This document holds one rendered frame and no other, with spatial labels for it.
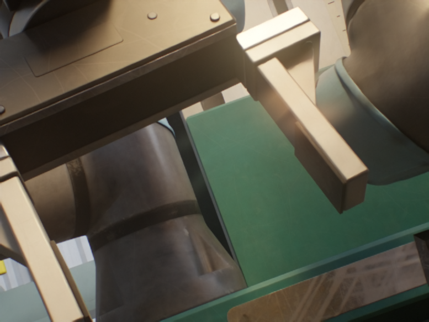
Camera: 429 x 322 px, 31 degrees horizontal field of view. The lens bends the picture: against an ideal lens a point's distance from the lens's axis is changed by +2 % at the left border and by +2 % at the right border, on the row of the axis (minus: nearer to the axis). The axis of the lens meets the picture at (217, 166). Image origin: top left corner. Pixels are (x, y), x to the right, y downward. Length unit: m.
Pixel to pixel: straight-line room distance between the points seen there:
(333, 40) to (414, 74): 0.62
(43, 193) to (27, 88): 0.34
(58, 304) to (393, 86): 0.19
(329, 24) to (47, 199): 0.47
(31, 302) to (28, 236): 3.91
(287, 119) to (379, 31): 0.07
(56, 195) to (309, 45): 0.38
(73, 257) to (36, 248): 7.75
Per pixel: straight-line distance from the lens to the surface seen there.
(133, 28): 0.39
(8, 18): 0.42
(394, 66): 0.39
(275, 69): 0.38
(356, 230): 0.87
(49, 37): 0.40
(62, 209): 0.72
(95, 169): 0.72
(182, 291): 0.70
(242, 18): 0.61
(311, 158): 0.36
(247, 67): 0.39
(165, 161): 0.75
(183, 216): 0.73
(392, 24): 0.41
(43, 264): 0.33
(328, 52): 1.00
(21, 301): 4.26
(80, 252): 8.09
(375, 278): 0.70
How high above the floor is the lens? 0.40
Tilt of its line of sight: 11 degrees up
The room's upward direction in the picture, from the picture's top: 21 degrees counter-clockwise
